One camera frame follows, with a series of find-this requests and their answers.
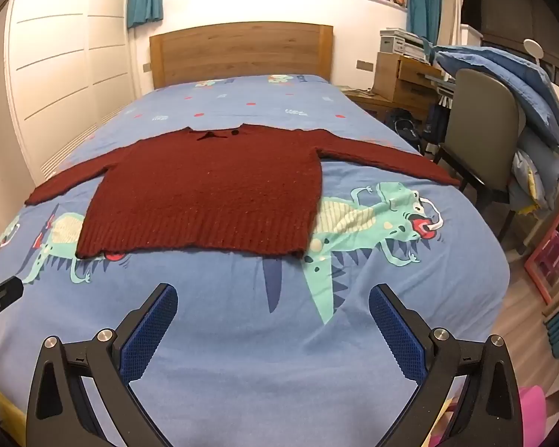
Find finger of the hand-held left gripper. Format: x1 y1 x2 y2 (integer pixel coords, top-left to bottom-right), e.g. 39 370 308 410
0 276 25 323

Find white wardrobe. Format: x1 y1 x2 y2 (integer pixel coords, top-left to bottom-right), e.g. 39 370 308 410
4 0 143 187

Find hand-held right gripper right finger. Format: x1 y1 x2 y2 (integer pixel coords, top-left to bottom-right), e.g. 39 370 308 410
369 283 525 447

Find black bag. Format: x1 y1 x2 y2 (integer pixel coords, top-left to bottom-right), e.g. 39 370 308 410
384 108 424 150

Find grey chair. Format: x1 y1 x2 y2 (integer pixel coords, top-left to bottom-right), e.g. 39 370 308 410
433 69 527 252

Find light blue bedding bundle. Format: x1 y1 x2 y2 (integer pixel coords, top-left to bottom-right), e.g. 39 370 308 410
512 128 559 213

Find wooden nightstand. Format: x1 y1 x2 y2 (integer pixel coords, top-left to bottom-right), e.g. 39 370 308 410
338 85 429 124

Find dark red knitted sweater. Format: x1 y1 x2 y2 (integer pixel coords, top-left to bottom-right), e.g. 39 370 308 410
25 123 462 259

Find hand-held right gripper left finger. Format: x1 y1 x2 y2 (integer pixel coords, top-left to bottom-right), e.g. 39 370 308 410
25 282 179 447

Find grey metal boxes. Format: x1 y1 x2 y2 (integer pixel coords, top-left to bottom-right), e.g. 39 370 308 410
379 29 433 60

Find wooden bed headboard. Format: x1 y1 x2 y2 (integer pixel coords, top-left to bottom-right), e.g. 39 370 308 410
149 22 334 89

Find round white lamp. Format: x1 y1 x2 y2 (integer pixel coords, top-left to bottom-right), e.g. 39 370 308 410
523 38 547 70

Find blue dinosaur printed bedsheet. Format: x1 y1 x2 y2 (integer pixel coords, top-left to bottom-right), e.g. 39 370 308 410
0 73 511 447

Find pink plastic object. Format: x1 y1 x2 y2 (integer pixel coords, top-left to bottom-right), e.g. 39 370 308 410
519 384 548 447

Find dark cabinet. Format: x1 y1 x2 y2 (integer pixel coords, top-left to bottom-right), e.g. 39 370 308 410
461 0 559 85

